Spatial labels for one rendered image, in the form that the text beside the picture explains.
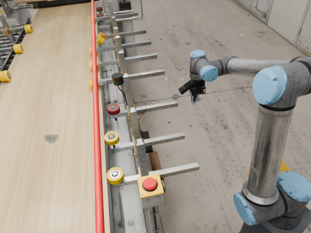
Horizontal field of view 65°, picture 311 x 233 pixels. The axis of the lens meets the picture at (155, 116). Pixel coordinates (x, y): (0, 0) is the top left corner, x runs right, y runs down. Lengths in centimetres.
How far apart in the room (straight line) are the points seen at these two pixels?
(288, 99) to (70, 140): 107
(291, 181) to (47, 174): 113
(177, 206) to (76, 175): 108
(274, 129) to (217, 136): 170
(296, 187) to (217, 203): 97
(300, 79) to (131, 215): 101
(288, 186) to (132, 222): 77
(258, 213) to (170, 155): 135
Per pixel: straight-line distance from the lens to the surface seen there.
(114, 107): 153
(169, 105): 158
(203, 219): 206
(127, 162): 158
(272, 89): 82
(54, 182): 126
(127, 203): 142
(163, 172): 123
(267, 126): 92
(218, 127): 268
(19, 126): 165
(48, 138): 148
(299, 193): 126
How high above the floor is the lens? 185
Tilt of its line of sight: 42 degrees down
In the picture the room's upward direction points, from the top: 5 degrees counter-clockwise
